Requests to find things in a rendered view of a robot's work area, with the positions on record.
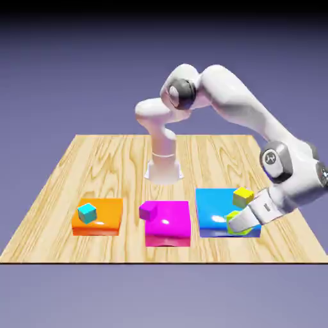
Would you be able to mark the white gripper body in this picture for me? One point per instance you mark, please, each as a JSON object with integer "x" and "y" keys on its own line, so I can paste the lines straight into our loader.
{"x": 252, "y": 211}

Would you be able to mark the small lime green cube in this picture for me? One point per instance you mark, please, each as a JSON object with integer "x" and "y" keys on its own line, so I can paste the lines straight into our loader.
{"x": 232, "y": 216}

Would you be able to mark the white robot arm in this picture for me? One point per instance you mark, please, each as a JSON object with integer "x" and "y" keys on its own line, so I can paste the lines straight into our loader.
{"x": 230, "y": 94}

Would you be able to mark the small yellow cube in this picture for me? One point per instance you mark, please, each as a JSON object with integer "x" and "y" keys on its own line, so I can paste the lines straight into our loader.
{"x": 243, "y": 196}

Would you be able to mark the small purple cube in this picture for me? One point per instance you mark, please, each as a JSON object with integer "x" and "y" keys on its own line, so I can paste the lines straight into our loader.
{"x": 147, "y": 211}

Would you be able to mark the small cyan cube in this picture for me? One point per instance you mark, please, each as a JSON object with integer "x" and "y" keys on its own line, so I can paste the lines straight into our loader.
{"x": 87, "y": 213}

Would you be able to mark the large blue box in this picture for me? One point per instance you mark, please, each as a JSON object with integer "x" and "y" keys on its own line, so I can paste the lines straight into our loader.
{"x": 212, "y": 207}

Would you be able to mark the large magenta box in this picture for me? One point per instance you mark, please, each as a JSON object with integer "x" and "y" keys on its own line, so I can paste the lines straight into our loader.
{"x": 170, "y": 223}

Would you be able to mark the large orange box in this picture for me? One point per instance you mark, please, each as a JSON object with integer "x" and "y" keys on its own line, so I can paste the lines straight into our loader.
{"x": 107, "y": 216}

